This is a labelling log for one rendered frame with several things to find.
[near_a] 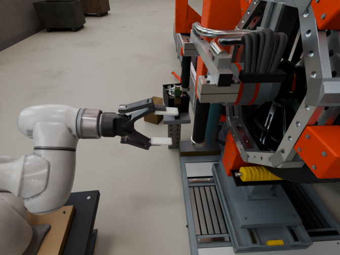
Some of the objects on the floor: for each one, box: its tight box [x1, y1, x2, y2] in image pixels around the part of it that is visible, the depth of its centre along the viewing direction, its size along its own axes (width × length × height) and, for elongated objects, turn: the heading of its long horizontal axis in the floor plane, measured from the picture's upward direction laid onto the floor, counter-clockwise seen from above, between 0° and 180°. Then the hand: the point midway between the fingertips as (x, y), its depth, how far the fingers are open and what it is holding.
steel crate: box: [32, 0, 86, 32], centre depth 506 cm, size 80×99×67 cm
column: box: [167, 124, 181, 149], centre depth 148 cm, size 10×10×42 cm
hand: (169, 127), depth 58 cm, fingers open, 12 cm apart
